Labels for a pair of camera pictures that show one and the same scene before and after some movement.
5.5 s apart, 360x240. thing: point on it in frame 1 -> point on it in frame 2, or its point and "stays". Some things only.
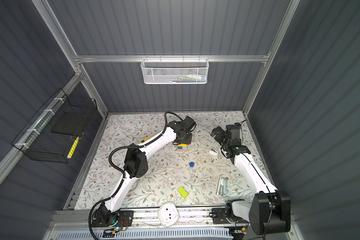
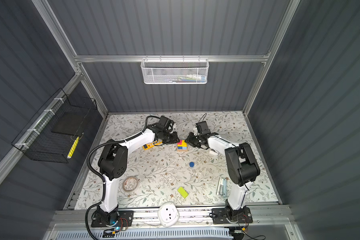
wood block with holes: [182, 150] stays
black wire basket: [53, 132] stays
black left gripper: [189, 141] -> [175, 140]
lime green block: [183, 192] stays
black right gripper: [222, 133] -> [190, 140]
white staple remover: [212, 152] stays
